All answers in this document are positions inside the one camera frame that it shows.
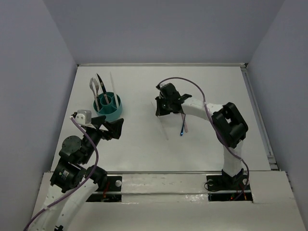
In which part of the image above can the pink handled fork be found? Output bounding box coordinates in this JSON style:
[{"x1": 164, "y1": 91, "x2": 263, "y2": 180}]
[
  {"x1": 89, "y1": 78, "x2": 100, "y2": 112},
  {"x1": 92, "y1": 78, "x2": 99, "y2": 98}
]

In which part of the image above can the teal handled knife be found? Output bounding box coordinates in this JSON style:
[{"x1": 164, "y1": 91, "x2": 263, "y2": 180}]
[{"x1": 96, "y1": 74, "x2": 106, "y2": 93}]

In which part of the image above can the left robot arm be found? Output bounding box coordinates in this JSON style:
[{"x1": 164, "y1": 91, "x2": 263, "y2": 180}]
[{"x1": 24, "y1": 110, "x2": 124, "y2": 231}]

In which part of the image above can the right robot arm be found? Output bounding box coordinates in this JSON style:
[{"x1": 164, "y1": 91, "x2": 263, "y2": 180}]
[{"x1": 155, "y1": 83, "x2": 249, "y2": 192}]

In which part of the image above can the teal divided utensil holder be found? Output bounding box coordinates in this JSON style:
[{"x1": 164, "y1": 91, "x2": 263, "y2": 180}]
[{"x1": 93, "y1": 92, "x2": 123, "y2": 122}]

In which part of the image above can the blue metallic spoon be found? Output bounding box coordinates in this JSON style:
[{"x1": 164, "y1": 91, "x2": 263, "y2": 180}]
[{"x1": 179, "y1": 114, "x2": 187, "y2": 136}]

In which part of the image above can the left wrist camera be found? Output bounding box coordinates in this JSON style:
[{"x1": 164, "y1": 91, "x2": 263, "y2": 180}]
[{"x1": 70, "y1": 110, "x2": 91, "y2": 126}]

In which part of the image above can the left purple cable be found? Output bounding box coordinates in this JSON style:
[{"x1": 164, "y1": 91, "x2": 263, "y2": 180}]
[{"x1": 24, "y1": 117, "x2": 100, "y2": 231}]

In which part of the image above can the purple cable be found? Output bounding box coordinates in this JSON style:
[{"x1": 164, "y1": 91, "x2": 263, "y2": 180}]
[
  {"x1": 24, "y1": 117, "x2": 100, "y2": 231},
  {"x1": 155, "y1": 77, "x2": 249, "y2": 200}
]

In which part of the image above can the silver spoon pink handle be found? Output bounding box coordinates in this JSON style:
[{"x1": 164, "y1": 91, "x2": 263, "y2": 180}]
[{"x1": 179, "y1": 113, "x2": 188, "y2": 133}]

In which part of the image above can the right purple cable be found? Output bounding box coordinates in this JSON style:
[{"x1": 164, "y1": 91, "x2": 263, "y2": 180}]
[{"x1": 155, "y1": 77, "x2": 249, "y2": 200}]

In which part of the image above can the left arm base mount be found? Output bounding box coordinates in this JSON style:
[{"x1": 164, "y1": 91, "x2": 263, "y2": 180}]
[{"x1": 86, "y1": 174, "x2": 122, "y2": 203}]

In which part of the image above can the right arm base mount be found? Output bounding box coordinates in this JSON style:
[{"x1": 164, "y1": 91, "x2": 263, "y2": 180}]
[{"x1": 204, "y1": 169, "x2": 253, "y2": 202}]

